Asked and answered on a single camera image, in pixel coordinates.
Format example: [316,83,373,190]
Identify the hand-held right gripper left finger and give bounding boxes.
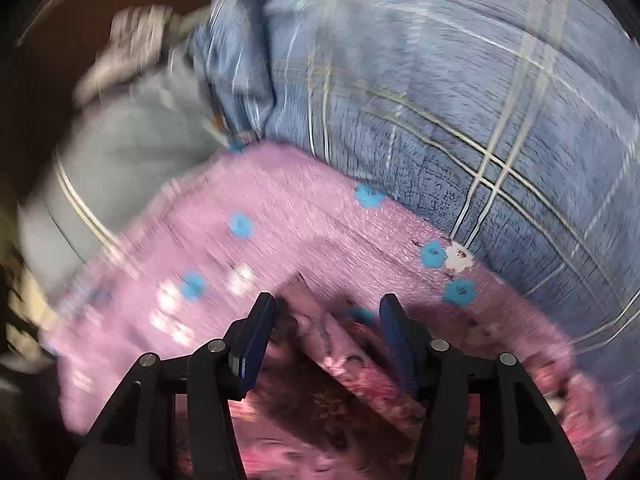
[65,292,277,480]

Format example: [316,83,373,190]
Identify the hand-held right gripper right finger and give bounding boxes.
[378,294,588,480]

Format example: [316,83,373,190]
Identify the maroon floral garment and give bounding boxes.
[235,277,606,480]

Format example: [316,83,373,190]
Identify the lilac flower-print cloth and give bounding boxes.
[42,140,631,480]

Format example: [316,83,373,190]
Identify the grey striped cloth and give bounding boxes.
[20,50,236,301]

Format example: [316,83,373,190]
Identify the grey white patterned cloth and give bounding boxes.
[75,4,201,106]

